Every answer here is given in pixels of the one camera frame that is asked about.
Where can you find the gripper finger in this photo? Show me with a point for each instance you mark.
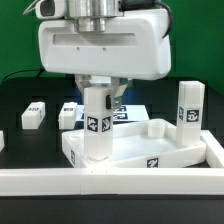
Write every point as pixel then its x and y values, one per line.
pixel 117 88
pixel 83 82

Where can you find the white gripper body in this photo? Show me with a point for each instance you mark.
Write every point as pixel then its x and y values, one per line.
pixel 134 45

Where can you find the white desk top tray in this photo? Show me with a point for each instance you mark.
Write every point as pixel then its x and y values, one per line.
pixel 144 144

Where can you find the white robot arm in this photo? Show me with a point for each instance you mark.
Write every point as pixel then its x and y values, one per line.
pixel 91 15

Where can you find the white marker base plate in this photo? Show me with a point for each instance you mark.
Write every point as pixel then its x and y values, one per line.
pixel 126 113

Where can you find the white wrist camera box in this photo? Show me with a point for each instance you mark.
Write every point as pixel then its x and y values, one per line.
pixel 50 9

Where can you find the white left obstacle wall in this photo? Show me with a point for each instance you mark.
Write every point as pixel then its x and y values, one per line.
pixel 2 143

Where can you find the white obstacle wall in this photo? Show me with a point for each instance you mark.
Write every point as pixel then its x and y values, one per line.
pixel 116 181
pixel 2 143
pixel 214 154

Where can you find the white right obstacle wall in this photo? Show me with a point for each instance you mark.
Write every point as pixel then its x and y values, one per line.
pixel 214 154

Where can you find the white front obstacle wall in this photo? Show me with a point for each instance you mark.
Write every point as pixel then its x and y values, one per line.
pixel 116 181

